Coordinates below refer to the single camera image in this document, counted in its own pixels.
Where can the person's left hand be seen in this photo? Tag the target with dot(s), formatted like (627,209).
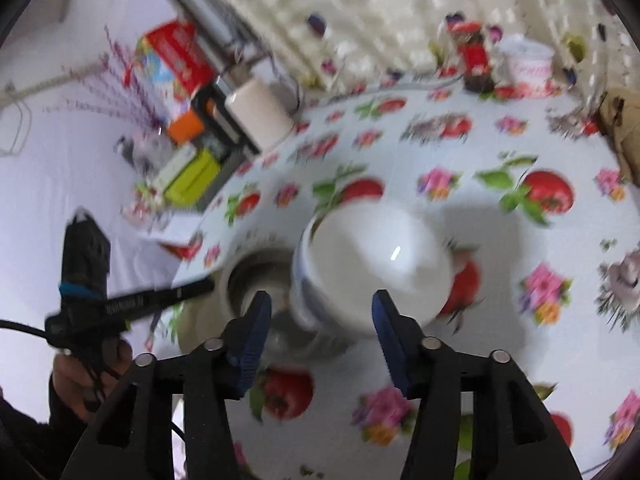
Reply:
(75,385)

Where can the clear plastic bag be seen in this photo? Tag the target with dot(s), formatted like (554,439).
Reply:
(142,152)

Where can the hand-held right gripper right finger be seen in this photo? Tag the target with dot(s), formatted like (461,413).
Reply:
(392,355)

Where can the white yogurt cup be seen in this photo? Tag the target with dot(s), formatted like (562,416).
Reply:
(527,67)

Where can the cream electric kettle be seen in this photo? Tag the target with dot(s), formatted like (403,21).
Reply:
(260,110)

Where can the pale green flat box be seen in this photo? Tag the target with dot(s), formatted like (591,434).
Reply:
(172,167)

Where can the heart print curtain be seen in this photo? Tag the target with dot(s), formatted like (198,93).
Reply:
(390,15)

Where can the red carton box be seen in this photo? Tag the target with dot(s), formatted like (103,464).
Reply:
(170,62)

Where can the metal frame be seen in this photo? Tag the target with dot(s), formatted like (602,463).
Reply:
(210,15)

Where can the stainless steel bowl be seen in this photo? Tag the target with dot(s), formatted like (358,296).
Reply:
(255,280)

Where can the red lid sauce jar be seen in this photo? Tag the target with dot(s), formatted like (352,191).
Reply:
(472,55)

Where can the white bowl with blue stripe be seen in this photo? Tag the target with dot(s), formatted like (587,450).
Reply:
(380,260)

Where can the fruit print tablecloth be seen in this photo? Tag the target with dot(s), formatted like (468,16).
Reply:
(500,260)

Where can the beige plate with brown patch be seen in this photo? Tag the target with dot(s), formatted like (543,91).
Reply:
(200,320)

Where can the lime green box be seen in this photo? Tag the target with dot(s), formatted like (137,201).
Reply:
(195,180)

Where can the person's left forearm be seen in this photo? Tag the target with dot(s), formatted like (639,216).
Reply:
(30,440)

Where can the purple flower branches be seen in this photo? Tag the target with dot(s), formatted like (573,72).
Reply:
(125,85)

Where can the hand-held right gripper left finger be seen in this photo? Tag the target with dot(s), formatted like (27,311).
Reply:
(252,350)

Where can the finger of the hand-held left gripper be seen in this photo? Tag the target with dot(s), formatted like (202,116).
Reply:
(170,296)

